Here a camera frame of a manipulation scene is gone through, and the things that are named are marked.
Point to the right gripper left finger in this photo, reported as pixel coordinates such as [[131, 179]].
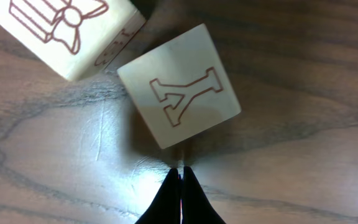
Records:
[[166, 205]]

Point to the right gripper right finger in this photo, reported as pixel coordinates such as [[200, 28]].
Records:
[[196, 208]]

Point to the blue sided wooden block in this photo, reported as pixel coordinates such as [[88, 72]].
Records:
[[181, 87]]

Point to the gift picture wooden block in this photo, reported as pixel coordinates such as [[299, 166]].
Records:
[[75, 38]]

